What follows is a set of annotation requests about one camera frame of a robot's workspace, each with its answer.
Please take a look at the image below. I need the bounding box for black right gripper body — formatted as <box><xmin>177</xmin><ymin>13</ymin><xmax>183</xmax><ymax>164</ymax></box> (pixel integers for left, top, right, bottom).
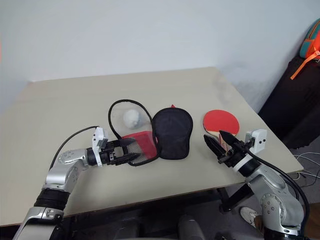
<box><xmin>224</xmin><ymin>141</ymin><xmax>251</xmax><ymax>169</ymax></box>

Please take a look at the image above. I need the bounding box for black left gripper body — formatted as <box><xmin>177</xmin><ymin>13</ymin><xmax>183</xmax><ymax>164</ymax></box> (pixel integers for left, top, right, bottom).
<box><xmin>100</xmin><ymin>139</ymin><xmax>125</xmax><ymax>166</ymax></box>

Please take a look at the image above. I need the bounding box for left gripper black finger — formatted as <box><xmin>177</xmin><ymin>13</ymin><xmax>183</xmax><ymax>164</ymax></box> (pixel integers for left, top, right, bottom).
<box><xmin>115</xmin><ymin>152</ymin><xmax>140</xmax><ymax>166</ymax></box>
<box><xmin>115</xmin><ymin>139</ymin><xmax>138</xmax><ymax>149</ymax></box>

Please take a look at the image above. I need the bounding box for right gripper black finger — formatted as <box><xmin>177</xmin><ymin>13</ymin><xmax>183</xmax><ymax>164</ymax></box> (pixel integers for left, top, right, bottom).
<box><xmin>219</xmin><ymin>130</ymin><xmax>242</xmax><ymax>149</ymax></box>
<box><xmin>203</xmin><ymin>134</ymin><xmax>230</xmax><ymax>164</ymax></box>

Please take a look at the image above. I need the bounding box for red table tennis paddle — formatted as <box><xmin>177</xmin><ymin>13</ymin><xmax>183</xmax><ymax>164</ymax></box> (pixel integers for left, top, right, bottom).
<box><xmin>202</xmin><ymin>109</ymin><xmax>240</xmax><ymax>157</ymax></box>

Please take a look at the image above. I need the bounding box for black and red paddle case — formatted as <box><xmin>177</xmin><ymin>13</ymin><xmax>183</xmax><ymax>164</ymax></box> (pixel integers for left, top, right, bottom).
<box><xmin>107</xmin><ymin>99</ymin><xmax>195</xmax><ymax>167</ymax></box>

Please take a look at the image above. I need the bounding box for white crumpled ball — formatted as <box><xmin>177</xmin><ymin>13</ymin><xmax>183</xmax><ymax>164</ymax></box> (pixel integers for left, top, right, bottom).
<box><xmin>122</xmin><ymin>109</ymin><xmax>141</xmax><ymax>130</ymax></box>

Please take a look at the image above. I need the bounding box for white shoe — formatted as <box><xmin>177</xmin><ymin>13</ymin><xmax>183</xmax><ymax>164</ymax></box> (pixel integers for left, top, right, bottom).
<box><xmin>239</xmin><ymin>206</ymin><xmax>262</xmax><ymax>230</ymax></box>

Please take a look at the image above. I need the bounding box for black suitcase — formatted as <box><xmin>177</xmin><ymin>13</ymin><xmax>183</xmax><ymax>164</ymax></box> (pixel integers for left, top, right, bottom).
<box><xmin>257</xmin><ymin>54</ymin><xmax>320</xmax><ymax>151</ymax></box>

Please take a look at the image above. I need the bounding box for grey rounded shape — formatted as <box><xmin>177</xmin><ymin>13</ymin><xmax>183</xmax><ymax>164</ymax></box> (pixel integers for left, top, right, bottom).
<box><xmin>177</xmin><ymin>214</ymin><xmax>204</xmax><ymax>240</ymax></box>

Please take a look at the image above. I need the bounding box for teal and orange bag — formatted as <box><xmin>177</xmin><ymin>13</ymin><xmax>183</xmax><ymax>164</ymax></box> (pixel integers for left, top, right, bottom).
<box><xmin>289</xmin><ymin>18</ymin><xmax>320</xmax><ymax>81</ymax></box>

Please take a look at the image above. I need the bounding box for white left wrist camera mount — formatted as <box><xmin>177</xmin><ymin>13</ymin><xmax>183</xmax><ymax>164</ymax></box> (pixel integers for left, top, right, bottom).
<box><xmin>91</xmin><ymin>126</ymin><xmax>110</xmax><ymax>168</ymax></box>

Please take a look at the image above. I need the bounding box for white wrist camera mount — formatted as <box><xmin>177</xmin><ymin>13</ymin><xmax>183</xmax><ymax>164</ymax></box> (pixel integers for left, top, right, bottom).
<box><xmin>91</xmin><ymin>126</ymin><xmax>110</xmax><ymax>168</ymax></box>
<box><xmin>233</xmin><ymin>129</ymin><xmax>267</xmax><ymax>172</ymax></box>

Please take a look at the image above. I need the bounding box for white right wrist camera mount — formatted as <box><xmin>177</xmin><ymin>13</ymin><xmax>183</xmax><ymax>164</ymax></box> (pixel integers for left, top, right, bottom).
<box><xmin>233</xmin><ymin>129</ymin><xmax>267</xmax><ymax>172</ymax></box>

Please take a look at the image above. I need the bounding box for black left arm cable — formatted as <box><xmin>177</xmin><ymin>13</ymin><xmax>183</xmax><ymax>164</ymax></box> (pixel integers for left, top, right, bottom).
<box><xmin>49</xmin><ymin>125</ymin><xmax>100</xmax><ymax>171</ymax></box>

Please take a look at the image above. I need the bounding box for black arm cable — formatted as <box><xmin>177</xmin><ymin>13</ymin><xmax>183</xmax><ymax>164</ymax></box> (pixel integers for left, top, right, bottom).
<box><xmin>246</xmin><ymin>147</ymin><xmax>311</xmax><ymax>236</ymax></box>
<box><xmin>49</xmin><ymin>125</ymin><xmax>100</xmax><ymax>171</ymax></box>

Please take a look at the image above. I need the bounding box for black table bracket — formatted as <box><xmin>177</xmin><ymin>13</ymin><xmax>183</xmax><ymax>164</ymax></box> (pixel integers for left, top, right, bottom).
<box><xmin>217</xmin><ymin>183</ymin><xmax>255</xmax><ymax>213</ymax></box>

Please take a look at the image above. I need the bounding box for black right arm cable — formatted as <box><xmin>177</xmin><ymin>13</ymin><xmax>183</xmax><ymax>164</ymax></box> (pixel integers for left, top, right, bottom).
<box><xmin>246</xmin><ymin>147</ymin><xmax>311</xmax><ymax>236</ymax></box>

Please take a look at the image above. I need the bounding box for white floor cable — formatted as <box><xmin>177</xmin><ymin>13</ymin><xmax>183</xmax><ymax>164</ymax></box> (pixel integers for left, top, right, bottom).
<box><xmin>291</xmin><ymin>149</ymin><xmax>320</xmax><ymax>188</ymax></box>

